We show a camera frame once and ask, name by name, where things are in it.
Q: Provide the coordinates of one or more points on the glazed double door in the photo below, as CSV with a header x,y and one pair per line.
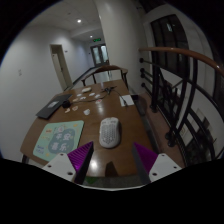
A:
x,y
100,54

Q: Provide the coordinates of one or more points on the white side door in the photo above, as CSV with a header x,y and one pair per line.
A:
x,y
60,66

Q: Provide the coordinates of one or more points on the wooden armchair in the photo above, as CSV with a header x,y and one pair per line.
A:
x,y
106,68

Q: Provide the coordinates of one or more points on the green exit sign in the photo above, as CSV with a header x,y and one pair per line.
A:
x,y
97,40

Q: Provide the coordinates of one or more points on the white notebook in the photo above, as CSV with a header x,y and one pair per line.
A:
x,y
127,100

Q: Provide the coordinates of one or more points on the green printed mouse pad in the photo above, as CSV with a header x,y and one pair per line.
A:
x,y
58,138

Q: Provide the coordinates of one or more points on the black closed laptop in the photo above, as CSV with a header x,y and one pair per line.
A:
x,y
51,106

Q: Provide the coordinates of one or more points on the white perforated computer mouse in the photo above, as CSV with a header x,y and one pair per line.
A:
x,y
109,133

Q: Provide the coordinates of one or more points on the black railing with wooden handrail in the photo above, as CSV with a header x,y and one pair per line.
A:
x,y
186,53

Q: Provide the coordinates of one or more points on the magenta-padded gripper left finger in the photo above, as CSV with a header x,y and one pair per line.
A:
x,y
60,165

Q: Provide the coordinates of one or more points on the small black box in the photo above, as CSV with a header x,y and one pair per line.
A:
x,y
66,104

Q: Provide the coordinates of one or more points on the small white flat box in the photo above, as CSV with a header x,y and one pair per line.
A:
x,y
86,89

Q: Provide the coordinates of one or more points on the dark framed window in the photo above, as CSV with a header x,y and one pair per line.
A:
x,y
170,46

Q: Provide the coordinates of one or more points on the small paper sticker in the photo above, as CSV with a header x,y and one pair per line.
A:
x,y
75,99
98,101
92,94
75,108
79,95
67,110
97,96
86,112
81,98

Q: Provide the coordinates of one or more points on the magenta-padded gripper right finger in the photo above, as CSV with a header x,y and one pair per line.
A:
x,y
165,165

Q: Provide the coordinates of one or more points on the round ceiling light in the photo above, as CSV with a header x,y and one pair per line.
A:
x,y
90,35
79,21

